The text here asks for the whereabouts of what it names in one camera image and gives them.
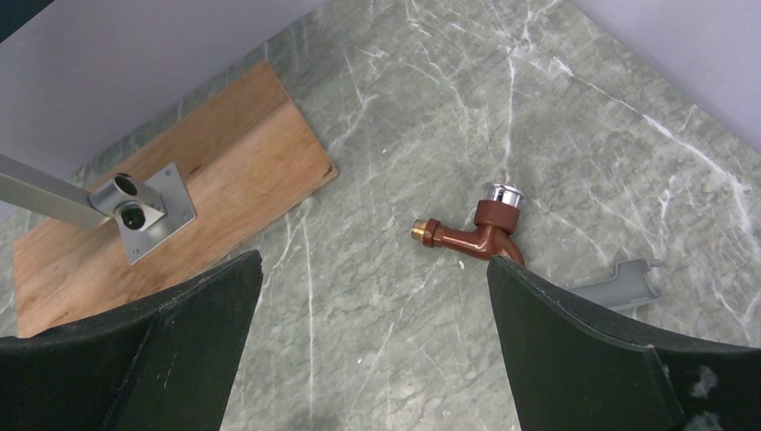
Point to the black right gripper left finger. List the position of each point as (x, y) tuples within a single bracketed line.
[(163, 362)]

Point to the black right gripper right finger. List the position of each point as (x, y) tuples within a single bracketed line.
[(575, 365)]

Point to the grey flat strip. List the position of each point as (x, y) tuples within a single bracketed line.
[(627, 289)]

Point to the wooden base board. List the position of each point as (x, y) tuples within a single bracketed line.
[(246, 155)]

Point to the dark teal rack device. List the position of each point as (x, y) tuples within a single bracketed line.
[(16, 13)]

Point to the metal stand post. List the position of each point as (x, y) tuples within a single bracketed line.
[(147, 212)]

